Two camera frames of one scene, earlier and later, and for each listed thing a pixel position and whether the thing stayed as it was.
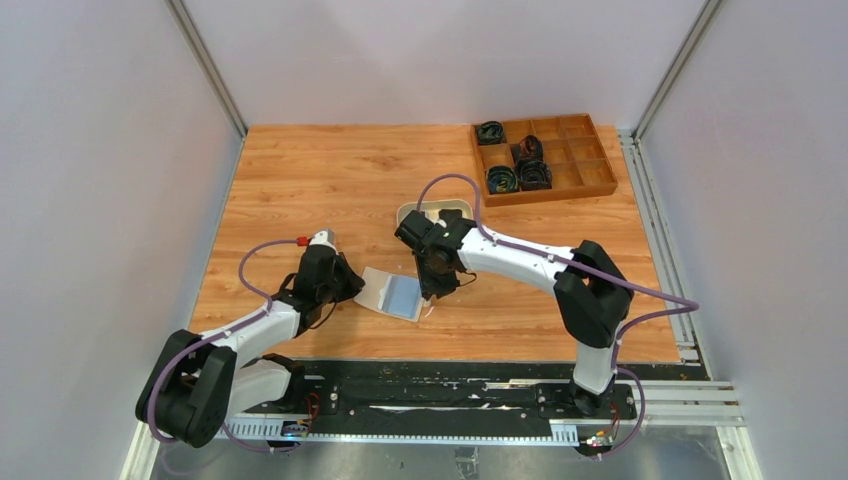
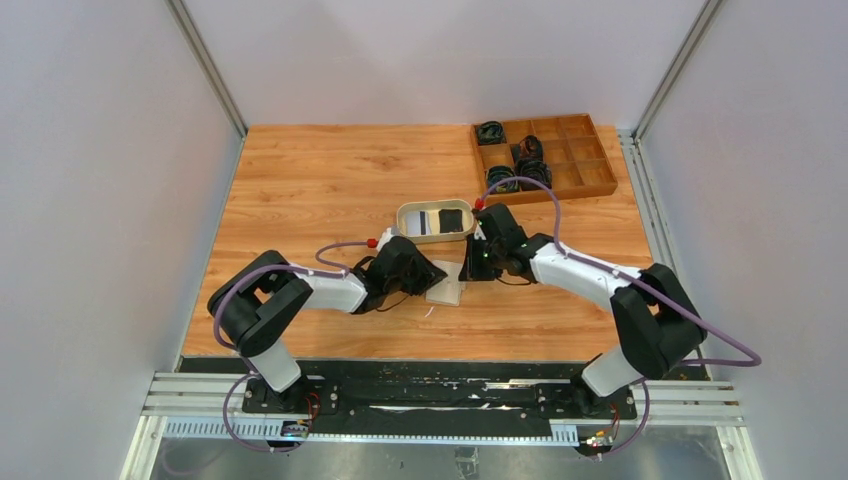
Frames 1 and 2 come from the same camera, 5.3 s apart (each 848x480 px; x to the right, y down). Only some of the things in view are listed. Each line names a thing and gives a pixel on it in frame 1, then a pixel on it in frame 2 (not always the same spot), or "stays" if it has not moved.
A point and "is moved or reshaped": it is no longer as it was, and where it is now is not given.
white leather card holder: [396, 295] is moved or reshaped
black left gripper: [340, 283] → [417, 273]
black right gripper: [433, 275] → [477, 250]
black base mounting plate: [480, 392] stays
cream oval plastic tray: [433, 207] stays
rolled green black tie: [502, 179] stays
